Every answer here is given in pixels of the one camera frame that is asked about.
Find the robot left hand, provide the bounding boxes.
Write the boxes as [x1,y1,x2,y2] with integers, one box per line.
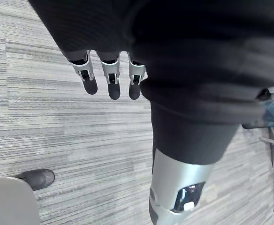
[28,0,274,225]

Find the grey metal stand legs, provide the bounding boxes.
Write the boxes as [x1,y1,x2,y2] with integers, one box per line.
[259,128,274,167]

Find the dark robot foot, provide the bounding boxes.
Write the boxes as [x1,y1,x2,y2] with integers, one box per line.
[14,169,56,191]

